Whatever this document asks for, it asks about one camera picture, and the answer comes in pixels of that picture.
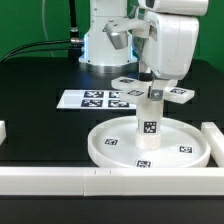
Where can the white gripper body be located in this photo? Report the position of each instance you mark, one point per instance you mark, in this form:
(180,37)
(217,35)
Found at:
(169,49)

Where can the white right fence bar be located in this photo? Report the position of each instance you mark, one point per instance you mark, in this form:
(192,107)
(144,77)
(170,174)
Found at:
(215,139)

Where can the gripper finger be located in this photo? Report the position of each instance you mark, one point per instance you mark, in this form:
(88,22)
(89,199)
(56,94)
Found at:
(144,73)
(157,88)

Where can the white cross-shaped table base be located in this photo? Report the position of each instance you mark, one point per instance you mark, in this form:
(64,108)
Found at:
(138,92)

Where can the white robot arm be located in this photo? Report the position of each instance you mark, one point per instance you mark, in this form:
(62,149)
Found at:
(100,55)

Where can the black vertical cable connector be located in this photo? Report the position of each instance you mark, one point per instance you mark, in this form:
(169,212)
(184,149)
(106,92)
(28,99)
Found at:
(74,32)

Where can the white round table top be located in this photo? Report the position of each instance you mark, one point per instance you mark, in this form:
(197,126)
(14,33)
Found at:
(116,143)

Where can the white fence bar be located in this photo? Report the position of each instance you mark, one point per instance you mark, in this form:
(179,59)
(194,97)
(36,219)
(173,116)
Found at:
(215,139)
(2,132)
(111,181)

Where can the white front fence bar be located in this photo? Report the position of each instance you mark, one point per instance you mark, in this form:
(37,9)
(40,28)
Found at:
(111,181)

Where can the white marker tag sheet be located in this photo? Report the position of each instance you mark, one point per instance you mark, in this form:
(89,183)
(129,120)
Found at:
(92,99)

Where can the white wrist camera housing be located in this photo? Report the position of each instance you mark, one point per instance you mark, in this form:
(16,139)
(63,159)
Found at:
(117,30)

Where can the white left fence bar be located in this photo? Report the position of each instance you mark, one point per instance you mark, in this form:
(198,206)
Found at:
(2,132)

